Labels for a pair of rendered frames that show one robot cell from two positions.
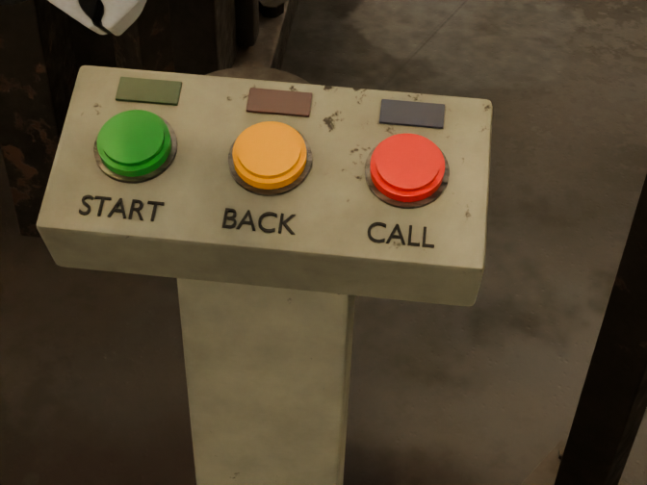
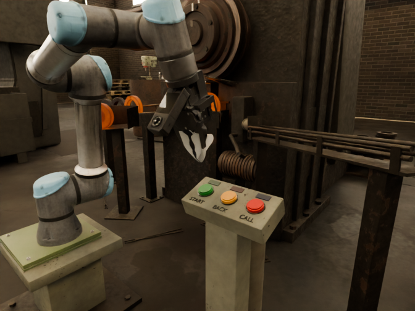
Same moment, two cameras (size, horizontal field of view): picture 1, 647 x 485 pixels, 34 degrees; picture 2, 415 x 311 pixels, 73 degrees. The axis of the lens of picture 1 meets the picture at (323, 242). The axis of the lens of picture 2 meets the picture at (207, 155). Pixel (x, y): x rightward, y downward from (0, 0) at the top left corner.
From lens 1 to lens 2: 31 cm
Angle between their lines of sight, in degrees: 40
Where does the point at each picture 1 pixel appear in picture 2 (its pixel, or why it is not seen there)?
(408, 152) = (255, 202)
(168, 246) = (201, 210)
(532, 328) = not seen: outside the picture
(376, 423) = not seen: outside the picture
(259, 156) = (225, 196)
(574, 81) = (401, 259)
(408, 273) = (246, 228)
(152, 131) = (209, 187)
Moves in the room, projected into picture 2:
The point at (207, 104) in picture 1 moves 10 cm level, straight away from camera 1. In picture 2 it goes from (223, 187) to (236, 175)
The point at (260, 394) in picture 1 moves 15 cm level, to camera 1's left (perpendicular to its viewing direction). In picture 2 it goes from (218, 260) to (174, 241)
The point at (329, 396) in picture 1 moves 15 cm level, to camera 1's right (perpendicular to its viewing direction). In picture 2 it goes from (233, 265) to (294, 291)
